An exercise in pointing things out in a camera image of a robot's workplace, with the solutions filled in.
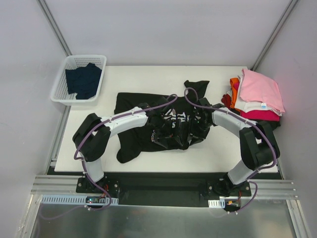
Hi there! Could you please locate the left white cable duct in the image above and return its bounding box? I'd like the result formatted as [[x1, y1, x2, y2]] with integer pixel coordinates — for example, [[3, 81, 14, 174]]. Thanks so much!
[[41, 195, 119, 206]]

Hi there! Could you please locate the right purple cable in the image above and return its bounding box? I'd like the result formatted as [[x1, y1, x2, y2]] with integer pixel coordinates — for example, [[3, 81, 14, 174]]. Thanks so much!
[[184, 87, 279, 216]]

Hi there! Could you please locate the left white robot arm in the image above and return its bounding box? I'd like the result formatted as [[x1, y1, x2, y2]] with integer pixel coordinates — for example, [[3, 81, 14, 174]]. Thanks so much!
[[72, 94, 177, 193]]

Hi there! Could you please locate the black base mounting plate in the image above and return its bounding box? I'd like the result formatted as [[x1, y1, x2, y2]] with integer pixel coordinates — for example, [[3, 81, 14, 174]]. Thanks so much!
[[75, 172, 252, 206]]

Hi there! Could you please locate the white plastic laundry basket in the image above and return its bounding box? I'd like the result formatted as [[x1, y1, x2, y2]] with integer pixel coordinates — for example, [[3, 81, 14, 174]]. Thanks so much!
[[51, 55, 107, 106]]

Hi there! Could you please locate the red t shirt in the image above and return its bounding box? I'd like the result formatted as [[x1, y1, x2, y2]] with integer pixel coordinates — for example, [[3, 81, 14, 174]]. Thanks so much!
[[221, 94, 231, 109]]

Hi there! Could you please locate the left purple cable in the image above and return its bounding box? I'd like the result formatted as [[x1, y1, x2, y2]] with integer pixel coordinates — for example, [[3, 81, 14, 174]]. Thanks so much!
[[39, 93, 178, 220]]

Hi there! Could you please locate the magenta t shirt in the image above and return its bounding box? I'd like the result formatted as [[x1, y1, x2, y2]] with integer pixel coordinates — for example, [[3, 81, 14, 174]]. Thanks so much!
[[233, 82, 280, 122]]

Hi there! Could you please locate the navy blue t shirt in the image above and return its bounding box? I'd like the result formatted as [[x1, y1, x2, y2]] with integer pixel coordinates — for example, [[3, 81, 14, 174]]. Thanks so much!
[[65, 63, 102, 100]]

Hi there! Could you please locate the white cable duct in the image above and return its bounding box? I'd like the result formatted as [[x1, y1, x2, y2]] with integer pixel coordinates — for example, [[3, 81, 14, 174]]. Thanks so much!
[[41, 195, 119, 206], [208, 199, 225, 209]]

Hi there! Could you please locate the pink t shirt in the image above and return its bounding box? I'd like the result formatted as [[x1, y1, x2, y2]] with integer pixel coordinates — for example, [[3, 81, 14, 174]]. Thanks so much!
[[240, 69, 285, 113]]

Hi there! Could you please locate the white t shirt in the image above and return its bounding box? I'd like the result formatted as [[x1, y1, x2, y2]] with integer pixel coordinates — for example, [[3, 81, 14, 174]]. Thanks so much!
[[221, 75, 282, 121]]

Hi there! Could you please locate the purple cable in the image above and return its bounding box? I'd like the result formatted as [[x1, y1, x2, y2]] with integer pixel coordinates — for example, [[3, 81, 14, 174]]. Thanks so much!
[[184, 87, 279, 216], [39, 93, 178, 220]]

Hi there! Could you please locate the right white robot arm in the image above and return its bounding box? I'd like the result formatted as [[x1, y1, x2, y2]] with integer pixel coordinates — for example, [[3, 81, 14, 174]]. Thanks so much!
[[186, 98, 280, 197]]

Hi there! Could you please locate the right white cable duct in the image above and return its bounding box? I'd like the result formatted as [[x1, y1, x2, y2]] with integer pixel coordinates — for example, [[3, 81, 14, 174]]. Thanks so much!
[[208, 199, 225, 209]]

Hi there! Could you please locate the aluminium frame rail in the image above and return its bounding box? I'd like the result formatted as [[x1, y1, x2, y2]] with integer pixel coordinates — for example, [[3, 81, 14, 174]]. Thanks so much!
[[31, 175, 300, 200]]

